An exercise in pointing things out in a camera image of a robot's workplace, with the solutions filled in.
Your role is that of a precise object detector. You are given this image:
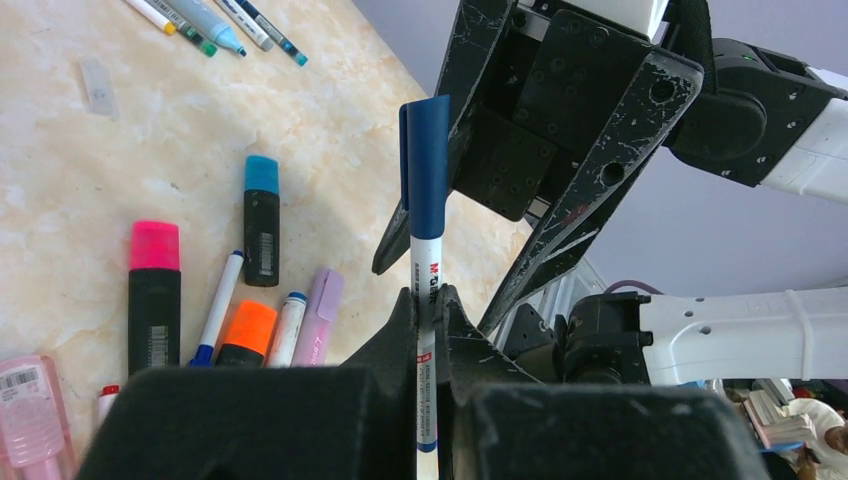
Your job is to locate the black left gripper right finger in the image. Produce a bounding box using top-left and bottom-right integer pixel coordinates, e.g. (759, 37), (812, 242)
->
(437, 285), (768, 479)

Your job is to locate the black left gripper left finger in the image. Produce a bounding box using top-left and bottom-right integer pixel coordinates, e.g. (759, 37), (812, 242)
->
(78, 289), (416, 479)

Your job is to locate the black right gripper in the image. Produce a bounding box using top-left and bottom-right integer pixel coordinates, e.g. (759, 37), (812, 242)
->
(371, 1), (703, 335)

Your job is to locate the teal gel pen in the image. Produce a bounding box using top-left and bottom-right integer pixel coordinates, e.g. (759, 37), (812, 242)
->
(236, 0), (308, 67)

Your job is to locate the grey capped white marker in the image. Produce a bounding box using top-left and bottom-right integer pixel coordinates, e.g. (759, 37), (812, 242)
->
(215, 0), (274, 52)

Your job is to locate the light blue correction tape pen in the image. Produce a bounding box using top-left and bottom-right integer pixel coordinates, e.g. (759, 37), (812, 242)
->
(166, 0), (247, 57)

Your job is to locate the clear teal pen cap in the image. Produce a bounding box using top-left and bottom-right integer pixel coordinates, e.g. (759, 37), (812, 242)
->
(79, 56), (119, 120)

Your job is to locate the yellow capped white pen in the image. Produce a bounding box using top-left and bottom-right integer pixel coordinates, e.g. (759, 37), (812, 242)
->
(125, 0), (177, 36)

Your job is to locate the green gel pen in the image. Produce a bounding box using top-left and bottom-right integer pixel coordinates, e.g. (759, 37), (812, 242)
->
(147, 0), (217, 57)

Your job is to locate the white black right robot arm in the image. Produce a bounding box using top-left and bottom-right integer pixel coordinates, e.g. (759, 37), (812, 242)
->
(436, 1), (847, 334)

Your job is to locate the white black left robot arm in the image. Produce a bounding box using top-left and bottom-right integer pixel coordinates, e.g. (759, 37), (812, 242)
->
(78, 285), (847, 479)

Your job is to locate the lilac highlighter pen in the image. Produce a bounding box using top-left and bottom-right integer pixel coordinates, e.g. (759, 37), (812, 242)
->
(291, 268), (345, 367)

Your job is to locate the pink correction tape pen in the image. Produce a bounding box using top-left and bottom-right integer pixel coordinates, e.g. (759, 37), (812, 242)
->
(1, 355), (76, 479)

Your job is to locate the blue capped white marker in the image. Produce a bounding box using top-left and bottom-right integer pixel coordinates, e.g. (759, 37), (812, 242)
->
(266, 292), (308, 368)

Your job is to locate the orange capped black highlighter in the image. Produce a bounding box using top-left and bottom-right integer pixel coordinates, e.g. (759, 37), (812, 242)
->
(215, 300), (277, 368)

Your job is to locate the small blue capped marker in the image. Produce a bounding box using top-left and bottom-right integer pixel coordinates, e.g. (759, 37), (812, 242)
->
(187, 250), (244, 367)

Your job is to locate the blue capped black highlighter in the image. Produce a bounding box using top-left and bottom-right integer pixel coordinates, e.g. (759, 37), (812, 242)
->
(243, 155), (281, 287)

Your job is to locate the pink capped black highlighter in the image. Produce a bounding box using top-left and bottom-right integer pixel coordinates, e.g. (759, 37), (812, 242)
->
(127, 220), (181, 376)

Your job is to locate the red capped white marker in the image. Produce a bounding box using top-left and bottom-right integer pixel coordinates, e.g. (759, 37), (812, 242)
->
(97, 384), (120, 424)

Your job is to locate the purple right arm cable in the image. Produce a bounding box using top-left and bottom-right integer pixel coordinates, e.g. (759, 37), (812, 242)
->
(602, 279), (664, 296)

